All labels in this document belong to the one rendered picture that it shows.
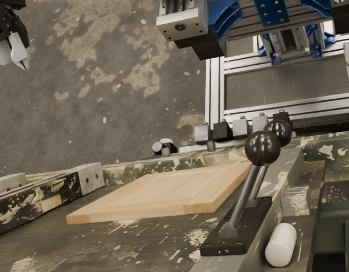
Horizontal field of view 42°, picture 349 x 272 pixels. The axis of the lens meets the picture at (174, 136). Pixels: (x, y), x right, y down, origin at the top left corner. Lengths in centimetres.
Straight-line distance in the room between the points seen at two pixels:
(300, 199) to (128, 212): 33
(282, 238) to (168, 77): 207
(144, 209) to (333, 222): 34
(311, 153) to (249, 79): 100
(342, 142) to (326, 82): 89
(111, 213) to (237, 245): 46
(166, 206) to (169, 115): 161
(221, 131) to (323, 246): 63
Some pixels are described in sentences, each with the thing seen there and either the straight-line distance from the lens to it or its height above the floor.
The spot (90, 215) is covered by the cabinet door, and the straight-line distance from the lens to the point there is 92.
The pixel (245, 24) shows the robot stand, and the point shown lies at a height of 75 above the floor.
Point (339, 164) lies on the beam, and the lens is 119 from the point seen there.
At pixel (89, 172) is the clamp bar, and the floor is 97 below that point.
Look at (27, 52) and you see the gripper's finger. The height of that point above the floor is 134.
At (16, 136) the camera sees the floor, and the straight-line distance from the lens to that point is 298.
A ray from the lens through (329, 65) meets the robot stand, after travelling 209.
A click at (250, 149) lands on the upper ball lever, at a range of 47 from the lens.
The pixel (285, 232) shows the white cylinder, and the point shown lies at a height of 144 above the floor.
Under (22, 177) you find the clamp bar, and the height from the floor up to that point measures 93.
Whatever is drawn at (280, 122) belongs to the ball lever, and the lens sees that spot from 59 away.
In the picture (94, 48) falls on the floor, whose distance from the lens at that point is 295.
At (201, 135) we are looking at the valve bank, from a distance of 143.
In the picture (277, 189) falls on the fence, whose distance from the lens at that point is 74.
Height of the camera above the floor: 199
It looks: 57 degrees down
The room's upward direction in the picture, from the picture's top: 45 degrees counter-clockwise
